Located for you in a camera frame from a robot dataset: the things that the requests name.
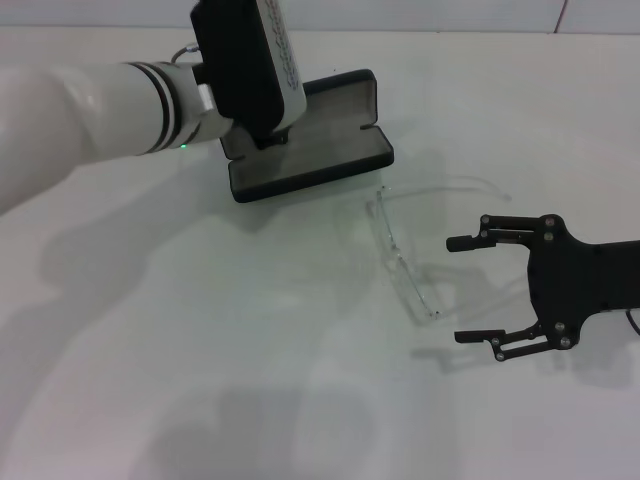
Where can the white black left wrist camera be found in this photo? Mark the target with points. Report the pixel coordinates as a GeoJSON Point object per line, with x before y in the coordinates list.
{"type": "Point", "coordinates": [235, 60]}

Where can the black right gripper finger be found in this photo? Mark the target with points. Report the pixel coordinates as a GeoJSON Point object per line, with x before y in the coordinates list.
{"type": "Point", "coordinates": [510, 230]}
{"type": "Point", "coordinates": [477, 336]}

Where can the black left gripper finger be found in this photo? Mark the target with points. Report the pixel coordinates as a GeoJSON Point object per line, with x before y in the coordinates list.
{"type": "Point", "coordinates": [272, 141]}

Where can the black glasses case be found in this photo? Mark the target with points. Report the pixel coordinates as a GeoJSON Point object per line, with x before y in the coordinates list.
{"type": "Point", "coordinates": [320, 150]}

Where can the clear white glasses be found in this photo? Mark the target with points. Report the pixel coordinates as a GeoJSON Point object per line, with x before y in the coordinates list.
{"type": "Point", "coordinates": [395, 252]}

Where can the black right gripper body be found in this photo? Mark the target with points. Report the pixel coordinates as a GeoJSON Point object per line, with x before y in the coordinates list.
{"type": "Point", "coordinates": [575, 280]}

